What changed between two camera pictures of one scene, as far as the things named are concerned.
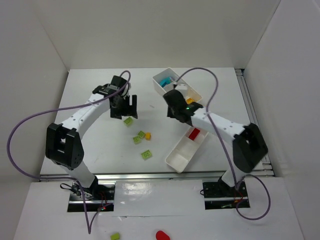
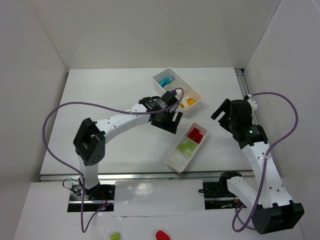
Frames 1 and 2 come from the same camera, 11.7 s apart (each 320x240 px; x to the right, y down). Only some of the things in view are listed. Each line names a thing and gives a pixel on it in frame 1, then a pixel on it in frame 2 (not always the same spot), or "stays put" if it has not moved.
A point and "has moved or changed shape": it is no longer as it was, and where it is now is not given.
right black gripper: (176, 116) → (225, 116)
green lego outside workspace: (115, 236) stays put
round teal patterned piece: (172, 79) stays put
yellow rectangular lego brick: (189, 100) stays put
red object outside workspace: (160, 235) stays put
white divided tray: (182, 154) stays put
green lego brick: (128, 121) has moved or changed shape
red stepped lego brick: (194, 134) has moved or changed shape
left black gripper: (125, 107) → (166, 123)
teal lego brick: (165, 81) stays put
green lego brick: (146, 154) → (181, 147)
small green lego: (141, 134) → (189, 153)
